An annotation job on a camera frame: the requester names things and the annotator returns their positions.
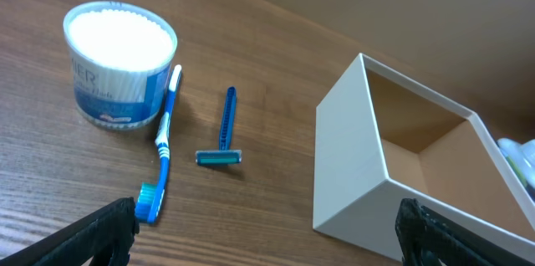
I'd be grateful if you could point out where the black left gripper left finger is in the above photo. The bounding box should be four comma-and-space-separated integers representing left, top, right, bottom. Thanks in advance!
1, 197, 140, 266

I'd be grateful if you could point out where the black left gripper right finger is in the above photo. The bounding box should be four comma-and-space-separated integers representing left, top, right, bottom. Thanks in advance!
395, 198, 534, 266

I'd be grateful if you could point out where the clear foamy liquid bottle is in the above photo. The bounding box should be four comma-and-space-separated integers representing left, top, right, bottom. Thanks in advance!
497, 138, 534, 188

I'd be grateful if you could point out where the cotton swab tub blue label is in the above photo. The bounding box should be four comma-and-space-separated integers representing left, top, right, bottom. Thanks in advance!
63, 1, 179, 130

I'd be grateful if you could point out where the blue white toothbrush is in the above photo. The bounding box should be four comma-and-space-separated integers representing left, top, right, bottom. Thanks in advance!
135, 64, 182, 224

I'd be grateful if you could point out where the white open cardboard box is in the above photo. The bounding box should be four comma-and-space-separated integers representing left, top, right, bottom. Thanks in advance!
313, 54, 534, 260

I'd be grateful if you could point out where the blue disposable razor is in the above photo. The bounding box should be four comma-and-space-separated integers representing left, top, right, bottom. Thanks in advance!
196, 86, 242, 166

